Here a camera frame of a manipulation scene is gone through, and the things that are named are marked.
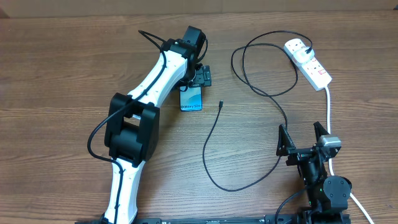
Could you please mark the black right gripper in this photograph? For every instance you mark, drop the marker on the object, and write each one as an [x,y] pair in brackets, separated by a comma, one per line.
[285,144]

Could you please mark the white power strip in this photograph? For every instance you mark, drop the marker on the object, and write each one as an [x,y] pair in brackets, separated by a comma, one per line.
[313,71]

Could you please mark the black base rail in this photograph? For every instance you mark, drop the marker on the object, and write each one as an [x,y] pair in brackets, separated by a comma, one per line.
[267,219]

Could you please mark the Samsung Galaxy smartphone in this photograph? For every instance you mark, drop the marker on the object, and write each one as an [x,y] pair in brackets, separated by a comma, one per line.
[190,99]

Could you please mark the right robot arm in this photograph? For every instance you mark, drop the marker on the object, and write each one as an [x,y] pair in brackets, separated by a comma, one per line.
[327,194]

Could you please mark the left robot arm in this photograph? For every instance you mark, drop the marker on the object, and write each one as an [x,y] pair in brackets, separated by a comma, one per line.
[132,125]

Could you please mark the white charger plug adapter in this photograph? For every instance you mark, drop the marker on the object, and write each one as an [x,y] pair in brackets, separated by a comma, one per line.
[303,55]

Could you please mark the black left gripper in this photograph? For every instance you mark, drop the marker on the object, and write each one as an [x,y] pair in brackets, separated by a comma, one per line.
[203,77]

